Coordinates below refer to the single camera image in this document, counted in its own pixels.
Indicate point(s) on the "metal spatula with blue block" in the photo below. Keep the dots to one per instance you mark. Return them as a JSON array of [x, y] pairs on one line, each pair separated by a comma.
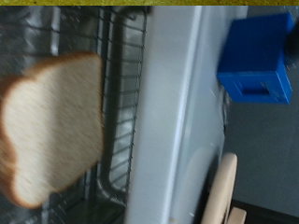
[[252, 56]]

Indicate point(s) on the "silver toaster oven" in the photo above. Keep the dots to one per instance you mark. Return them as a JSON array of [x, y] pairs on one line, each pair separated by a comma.
[[168, 124]]

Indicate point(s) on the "round wooden board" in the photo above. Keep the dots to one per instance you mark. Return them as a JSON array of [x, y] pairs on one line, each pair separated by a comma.
[[221, 186]]

